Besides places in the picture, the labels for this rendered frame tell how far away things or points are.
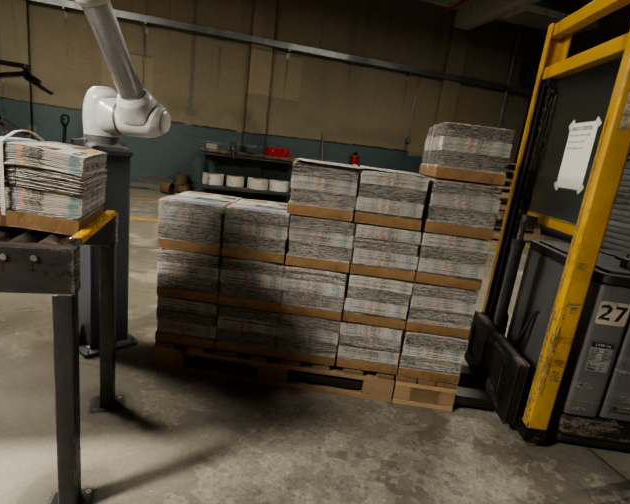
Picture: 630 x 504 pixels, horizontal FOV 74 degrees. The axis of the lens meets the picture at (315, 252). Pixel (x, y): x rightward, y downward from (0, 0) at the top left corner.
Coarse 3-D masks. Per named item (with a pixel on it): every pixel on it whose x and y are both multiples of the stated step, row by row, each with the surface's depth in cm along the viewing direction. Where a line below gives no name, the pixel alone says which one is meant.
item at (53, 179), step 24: (24, 144) 108; (48, 144) 121; (24, 168) 109; (48, 168) 110; (72, 168) 112; (96, 168) 127; (24, 192) 111; (48, 192) 112; (72, 192) 113; (96, 192) 129; (48, 216) 114; (72, 216) 115
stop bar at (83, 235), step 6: (108, 210) 147; (102, 216) 136; (108, 216) 138; (96, 222) 127; (102, 222) 130; (84, 228) 118; (90, 228) 119; (96, 228) 123; (78, 234) 111; (84, 234) 112; (90, 234) 116; (72, 240) 108; (78, 240) 108; (84, 240) 111
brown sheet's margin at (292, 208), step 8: (288, 208) 179; (296, 208) 179; (304, 208) 179; (312, 208) 178; (320, 208) 178; (328, 208) 178; (320, 216) 179; (328, 216) 179; (336, 216) 179; (344, 216) 179; (352, 216) 179
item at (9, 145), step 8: (8, 144) 109; (16, 144) 107; (8, 152) 107; (16, 152) 109; (8, 160) 108; (16, 160) 108; (8, 168) 108; (16, 168) 109; (8, 176) 109; (8, 184) 109; (8, 192) 110; (0, 200) 110; (8, 200) 111; (16, 200) 111; (0, 208) 110; (8, 208) 111
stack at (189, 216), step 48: (192, 192) 212; (192, 240) 186; (240, 240) 184; (288, 240) 193; (336, 240) 182; (384, 240) 180; (192, 288) 191; (240, 288) 190; (288, 288) 187; (336, 288) 186; (384, 288) 185; (192, 336) 197; (240, 336) 195; (288, 336) 193; (336, 336) 191; (384, 336) 190; (288, 384) 199; (384, 384) 196
